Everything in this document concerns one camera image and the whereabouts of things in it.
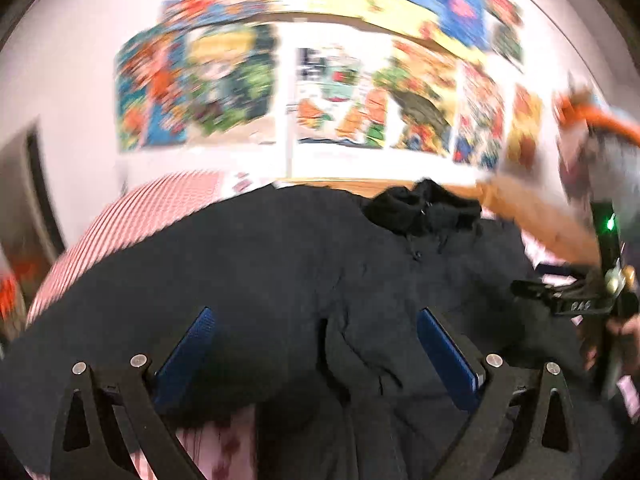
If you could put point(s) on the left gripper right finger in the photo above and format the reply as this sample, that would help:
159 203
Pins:
520 423

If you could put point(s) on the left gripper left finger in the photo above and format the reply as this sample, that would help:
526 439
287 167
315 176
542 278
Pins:
88 443

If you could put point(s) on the black large coat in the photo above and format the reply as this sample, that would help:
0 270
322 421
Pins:
315 295

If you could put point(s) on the bagged clothes pile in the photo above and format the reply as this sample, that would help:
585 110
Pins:
598 158

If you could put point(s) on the right hand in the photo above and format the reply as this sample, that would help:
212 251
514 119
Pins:
624 332

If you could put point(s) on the pink dotted quilt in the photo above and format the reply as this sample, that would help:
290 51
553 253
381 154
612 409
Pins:
223 452

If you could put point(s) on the yellow bear duck drawing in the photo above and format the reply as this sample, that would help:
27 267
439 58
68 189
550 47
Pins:
522 140

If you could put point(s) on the red white striped pillow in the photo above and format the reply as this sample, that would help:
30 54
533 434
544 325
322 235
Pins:
132 218

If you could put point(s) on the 2024 dragon drawing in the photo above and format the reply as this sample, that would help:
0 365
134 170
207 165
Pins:
479 138

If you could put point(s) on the landscape field drawing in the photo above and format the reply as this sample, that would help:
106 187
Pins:
422 85

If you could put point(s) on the red haired boy drawing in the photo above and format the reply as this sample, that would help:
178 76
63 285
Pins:
504 30

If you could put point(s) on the anime girl drawing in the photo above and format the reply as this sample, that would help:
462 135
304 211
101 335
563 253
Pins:
211 85

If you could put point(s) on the juice and orange drawing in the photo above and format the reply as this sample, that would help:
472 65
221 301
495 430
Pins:
336 100

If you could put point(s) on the wooden bed frame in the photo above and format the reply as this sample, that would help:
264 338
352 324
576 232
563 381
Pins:
525 209

